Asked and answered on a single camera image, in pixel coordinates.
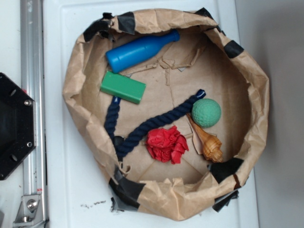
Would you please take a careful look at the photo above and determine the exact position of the green textured ball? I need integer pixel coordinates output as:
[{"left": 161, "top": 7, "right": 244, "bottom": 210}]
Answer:
[{"left": 191, "top": 98, "right": 221, "bottom": 128}]

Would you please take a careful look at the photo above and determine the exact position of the metal corner bracket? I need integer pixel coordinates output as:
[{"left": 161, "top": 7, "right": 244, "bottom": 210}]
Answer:
[{"left": 13, "top": 194, "right": 45, "bottom": 228}]

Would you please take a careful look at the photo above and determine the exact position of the dark blue rope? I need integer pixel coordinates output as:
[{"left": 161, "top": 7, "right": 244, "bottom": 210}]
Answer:
[{"left": 104, "top": 89, "right": 206, "bottom": 162}]

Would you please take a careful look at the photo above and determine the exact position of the brown paper bag basin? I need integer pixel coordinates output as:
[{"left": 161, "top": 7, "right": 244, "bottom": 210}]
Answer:
[{"left": 63, "top": 9, "right": 269, "bottom": 221}]

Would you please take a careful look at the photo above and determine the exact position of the crumpled red paper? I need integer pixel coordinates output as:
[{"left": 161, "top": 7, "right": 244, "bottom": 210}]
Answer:
[{"left": 146, "top": 126, "right": 189, "bottom": 164}]

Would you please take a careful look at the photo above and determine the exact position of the brown spiral seashell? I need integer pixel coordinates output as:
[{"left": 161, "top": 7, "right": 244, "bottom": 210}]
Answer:
[{"left": 187, "top": 114, "right": 223, "bottom": 163}]

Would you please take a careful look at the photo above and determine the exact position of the aluminium frame rail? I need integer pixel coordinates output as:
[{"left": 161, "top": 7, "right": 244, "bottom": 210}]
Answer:
[{"left": 20, "top": 0, "right": 49, "bottom": 228}]

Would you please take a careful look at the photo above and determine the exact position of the green rectangular block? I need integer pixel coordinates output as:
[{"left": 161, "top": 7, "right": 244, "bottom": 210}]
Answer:
[{"left": 100, "top": 71, "right": 146, "bottom": 104}]

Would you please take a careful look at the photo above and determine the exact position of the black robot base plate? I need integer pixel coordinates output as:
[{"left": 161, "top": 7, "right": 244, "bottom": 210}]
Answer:
[{"left": 0, "top": 73, "right": 36, "bottom": 181}]

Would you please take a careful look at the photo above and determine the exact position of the blue plastic bottle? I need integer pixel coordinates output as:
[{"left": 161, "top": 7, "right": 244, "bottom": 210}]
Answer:
[{"left": 105, "top": 29, "right": 180, "bottom": 73}]

